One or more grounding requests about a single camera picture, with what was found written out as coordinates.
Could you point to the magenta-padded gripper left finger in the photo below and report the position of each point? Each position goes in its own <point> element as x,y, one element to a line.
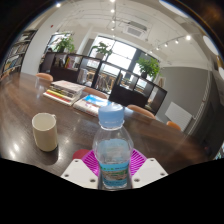
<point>80,174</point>

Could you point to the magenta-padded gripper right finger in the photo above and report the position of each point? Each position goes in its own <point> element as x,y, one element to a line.
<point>148,172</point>

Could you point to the clear blue-capped water bottle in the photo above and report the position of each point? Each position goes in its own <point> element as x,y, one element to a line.
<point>112,150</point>

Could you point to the cream ceramic mug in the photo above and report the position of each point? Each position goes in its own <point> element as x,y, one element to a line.
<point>45,133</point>

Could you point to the orange chairs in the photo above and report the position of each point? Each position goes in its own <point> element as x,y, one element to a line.
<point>141,111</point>

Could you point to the black divider shelf unit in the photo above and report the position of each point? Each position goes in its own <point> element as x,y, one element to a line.
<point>126,96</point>

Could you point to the stack of books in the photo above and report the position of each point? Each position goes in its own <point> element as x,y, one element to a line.
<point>63,92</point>

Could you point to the tall dark-potted green plant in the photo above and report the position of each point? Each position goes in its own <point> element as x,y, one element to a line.
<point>148,66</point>

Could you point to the small white-potted green plant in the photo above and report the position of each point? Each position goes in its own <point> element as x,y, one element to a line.
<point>101,50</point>

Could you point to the bushy green potted plant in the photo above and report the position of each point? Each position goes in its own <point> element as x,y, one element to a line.
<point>65,45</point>

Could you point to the ceiling spot lights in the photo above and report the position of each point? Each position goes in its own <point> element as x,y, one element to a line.
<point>188,37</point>

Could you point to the white ceiling air conditioner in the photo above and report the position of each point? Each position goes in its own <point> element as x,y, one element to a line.
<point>135,30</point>

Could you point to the white wall radiator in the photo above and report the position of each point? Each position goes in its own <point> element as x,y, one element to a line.
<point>178,115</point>

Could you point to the dark wall bookshelf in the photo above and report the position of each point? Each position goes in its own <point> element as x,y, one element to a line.
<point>15,55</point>

